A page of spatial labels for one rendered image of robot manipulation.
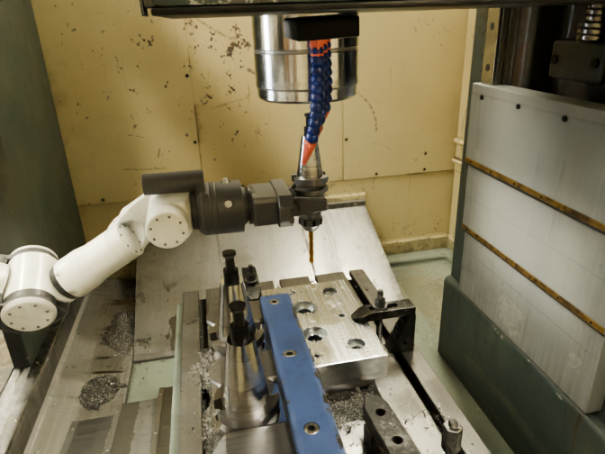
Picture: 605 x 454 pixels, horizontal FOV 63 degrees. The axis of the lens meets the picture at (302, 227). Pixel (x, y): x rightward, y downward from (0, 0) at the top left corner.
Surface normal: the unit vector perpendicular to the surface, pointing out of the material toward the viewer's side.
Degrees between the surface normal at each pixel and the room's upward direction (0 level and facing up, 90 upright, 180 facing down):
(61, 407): 17
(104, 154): 90
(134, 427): 7
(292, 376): 0
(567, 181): 89
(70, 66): 90
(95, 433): 8
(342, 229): 24
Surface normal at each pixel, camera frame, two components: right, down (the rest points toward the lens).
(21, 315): 0.32, 0.64
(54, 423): 0.25, -0.91
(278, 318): -0.04, -0.92
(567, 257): -0.98, 0.11
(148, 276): 0.05, -0.69
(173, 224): 0.21, 0.49
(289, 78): -0.34, 0.38
